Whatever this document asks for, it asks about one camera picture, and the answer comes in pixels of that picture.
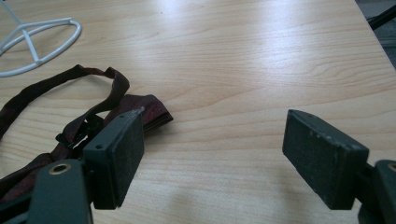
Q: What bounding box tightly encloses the black metal stand leg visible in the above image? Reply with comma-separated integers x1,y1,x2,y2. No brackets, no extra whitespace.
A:
367,4,396,32

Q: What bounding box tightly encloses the dark red bow tie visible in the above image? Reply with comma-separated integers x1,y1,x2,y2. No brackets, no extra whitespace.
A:
0,63,174,204

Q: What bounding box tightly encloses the white wire stand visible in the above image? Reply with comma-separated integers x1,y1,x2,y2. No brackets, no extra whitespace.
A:
0,0,83,78

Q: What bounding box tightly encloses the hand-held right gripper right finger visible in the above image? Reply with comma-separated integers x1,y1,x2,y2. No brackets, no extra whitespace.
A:
281,108,370,211

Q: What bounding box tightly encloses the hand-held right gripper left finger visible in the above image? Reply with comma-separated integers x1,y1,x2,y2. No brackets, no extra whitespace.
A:
82,106,146,211

